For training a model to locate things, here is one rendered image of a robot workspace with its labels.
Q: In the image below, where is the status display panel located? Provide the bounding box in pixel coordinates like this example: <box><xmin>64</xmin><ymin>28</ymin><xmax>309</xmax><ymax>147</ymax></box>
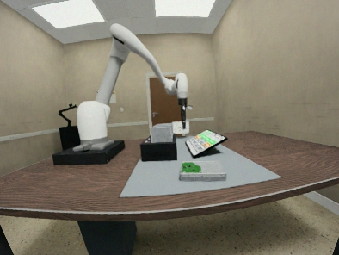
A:
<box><xmin>185</xmin><ymin>130</ymin><xmax>228</xmax><ymax>158</ymax></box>

